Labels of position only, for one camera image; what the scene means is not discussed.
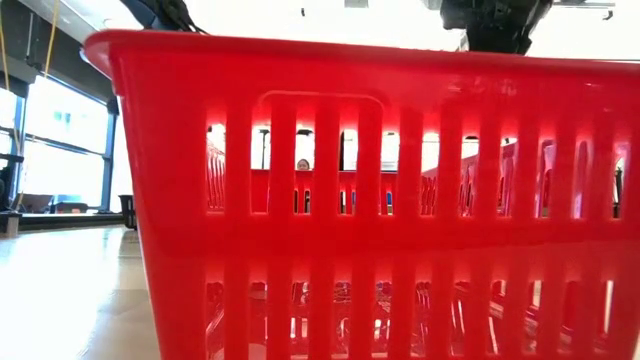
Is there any red plastic basket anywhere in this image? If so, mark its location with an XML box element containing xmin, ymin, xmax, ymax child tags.
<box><xmin>83</xmin><ymin>28</ymin><xmax>640</xmax><ymax>360</ymax></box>

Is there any large window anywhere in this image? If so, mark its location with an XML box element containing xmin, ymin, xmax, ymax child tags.
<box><xmin>0</xmin><ymin>74</ymin><xmax>121</xmax><ymax>214</ymax></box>

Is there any yellow hanging cable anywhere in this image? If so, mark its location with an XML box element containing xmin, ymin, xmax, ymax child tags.
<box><xmin>42</xmin><ymin>0</ymin><xmax>60</xmax><ymax>79</ymax></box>

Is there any black aluminium rig frame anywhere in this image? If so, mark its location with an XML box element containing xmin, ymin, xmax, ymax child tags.
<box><xmin>19</xmin><ymin>212</ymin><xmax>126</xmax><ymax>232</ymax></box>

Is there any grey post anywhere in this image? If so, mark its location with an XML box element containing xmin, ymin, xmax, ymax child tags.
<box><xmin>0</xmin><ymin>211</ymin><xmax>22</xmax><ymax>239</ymax></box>

